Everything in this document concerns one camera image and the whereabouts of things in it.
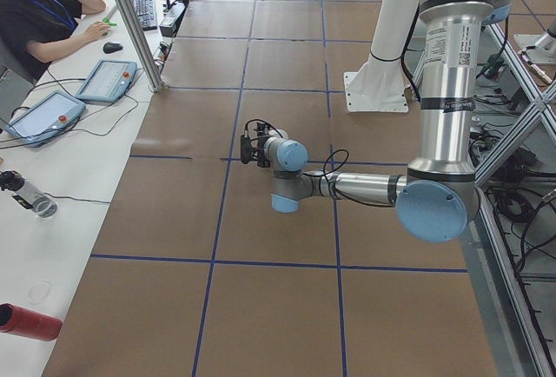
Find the red bottle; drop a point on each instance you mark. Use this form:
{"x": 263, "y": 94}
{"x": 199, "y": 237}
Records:
{"x": 27, "y": 323}

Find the seated person in black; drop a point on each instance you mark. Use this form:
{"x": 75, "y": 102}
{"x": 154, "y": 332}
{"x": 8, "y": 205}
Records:
{"x": 39, "y": 32}

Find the near blue teach pendant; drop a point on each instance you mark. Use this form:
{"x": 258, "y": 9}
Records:
{"x": 48, "y": 119}

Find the aluminium frame post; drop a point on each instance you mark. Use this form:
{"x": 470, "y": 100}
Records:
{"x": 140, "y": 43}

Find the green pen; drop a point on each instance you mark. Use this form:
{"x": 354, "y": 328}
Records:
{"x": 109, "y": 23}

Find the blue teach pendant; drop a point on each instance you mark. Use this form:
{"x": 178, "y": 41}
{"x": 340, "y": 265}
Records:
{"x": 48, "y": 119}
{"x": 107, "y": 82}

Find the black keyboard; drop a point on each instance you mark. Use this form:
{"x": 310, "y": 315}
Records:
{"x": 145, "y": 11}

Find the clear water bottle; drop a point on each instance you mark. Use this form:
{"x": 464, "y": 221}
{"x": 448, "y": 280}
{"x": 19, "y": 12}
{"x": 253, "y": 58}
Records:
{"x": 27, "y": 194}

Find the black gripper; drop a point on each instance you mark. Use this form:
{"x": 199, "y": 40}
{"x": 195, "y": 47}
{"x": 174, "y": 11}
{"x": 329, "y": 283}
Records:
{"x": 261, "y": 154}

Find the orange black hub near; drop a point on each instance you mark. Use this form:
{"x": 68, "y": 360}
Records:
{"x": 164, "y": 50}

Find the black computer mouse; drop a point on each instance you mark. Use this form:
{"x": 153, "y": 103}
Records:
{"x": 112, "y": 47}

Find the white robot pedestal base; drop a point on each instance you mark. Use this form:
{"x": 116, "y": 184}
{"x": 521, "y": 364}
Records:
{"x": 378, "y": 85}

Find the far blue teach pendant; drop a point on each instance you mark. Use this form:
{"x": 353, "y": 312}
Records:
{"x": 107, "y": 82}

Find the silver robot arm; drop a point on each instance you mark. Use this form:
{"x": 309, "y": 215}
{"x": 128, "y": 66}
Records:
{"x": 436, "y": 198}

